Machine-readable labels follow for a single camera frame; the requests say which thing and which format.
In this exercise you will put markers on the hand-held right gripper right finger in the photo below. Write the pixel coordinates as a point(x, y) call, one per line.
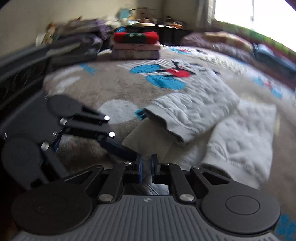
point(152, 167)

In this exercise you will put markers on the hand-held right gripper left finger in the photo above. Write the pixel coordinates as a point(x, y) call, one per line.
point(139, 166)

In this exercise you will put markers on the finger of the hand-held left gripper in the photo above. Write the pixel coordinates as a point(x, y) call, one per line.
point(115, 148)
point(55, 162)

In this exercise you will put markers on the white fleece garment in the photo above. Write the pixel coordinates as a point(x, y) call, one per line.
point(203, 109)

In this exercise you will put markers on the pile of grey purple clothes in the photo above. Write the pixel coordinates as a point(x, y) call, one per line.
point(78, 39)

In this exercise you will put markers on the printed cartoon blanket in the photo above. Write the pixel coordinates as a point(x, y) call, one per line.
point(124, 88)

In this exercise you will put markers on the lilac folded garment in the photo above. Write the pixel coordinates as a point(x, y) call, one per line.
point(136, 55)

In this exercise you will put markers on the pink folded garment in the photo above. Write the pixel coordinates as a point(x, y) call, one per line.
point(136, 47)

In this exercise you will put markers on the red and green knit garment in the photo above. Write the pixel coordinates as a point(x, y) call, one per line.
point(136, 37)

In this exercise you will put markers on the purple bedding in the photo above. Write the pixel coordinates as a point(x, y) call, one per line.
point(196, 41)

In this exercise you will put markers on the beige cushion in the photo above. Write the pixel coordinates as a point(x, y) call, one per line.
point(229, 39)

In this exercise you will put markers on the beige curtain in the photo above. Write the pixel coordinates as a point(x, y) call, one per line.
point(205, 12)

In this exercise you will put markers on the blue folded clothing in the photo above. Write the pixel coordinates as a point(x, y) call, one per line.
point(275, 58)

